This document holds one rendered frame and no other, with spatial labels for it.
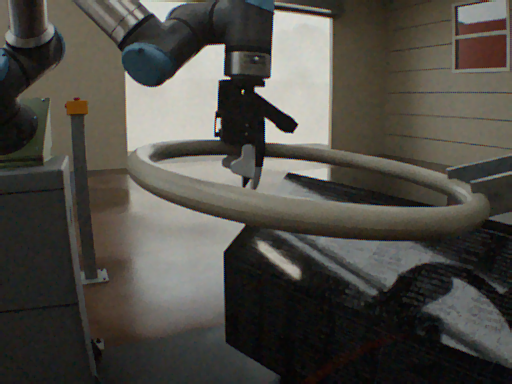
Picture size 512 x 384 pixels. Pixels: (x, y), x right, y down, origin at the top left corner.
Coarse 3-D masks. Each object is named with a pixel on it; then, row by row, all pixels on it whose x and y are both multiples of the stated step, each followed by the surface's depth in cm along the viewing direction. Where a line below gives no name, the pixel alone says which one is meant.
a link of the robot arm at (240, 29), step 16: (224, 0) 69; (240, 0) 65; (256, 0) 65; (272, 0) 67; (224, 16) 67; (240, 16) 66; (256, 16) 66; (272, 16) 68; (224, 32) 69; (240, 32) 66; (256, 32) 66; (272, 32) 69; (224, 48) 70; (240, 48) 67; (256, 48) 67
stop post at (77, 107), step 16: (80, 112) 206; (80, 128) 209; (80, 144) 211; (80, 160) 213; (80, 176) 214; (80, 192) 216; (80, 208) 217; (80, 224) 219; (80, 272) 237; (96, 272) 228
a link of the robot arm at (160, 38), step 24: (72, 0) 61; (96, 0) 59; (120, 0) 60; (96, 24) 63; (120, 24) 61; (144, 24) 62; (168, 24) 66; (120, 48) 64; (144, 48) 61; (168, 48) 63; (192, 48) 69; (144, 72) 65; (168, 72) 65
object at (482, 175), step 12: (504, 156) 53; (456, 168) 55; (468, 168) 54; (480, 168) 54; (492, 168) 53; (504, 168) 53; (468, 180) 54; (480, 180) 44; (492, 180) 44; (504, 180) 43; (480, 192) 44; (492, 192) 44; (504, 192) 44; (492, 204) 44; (504, 204) 44
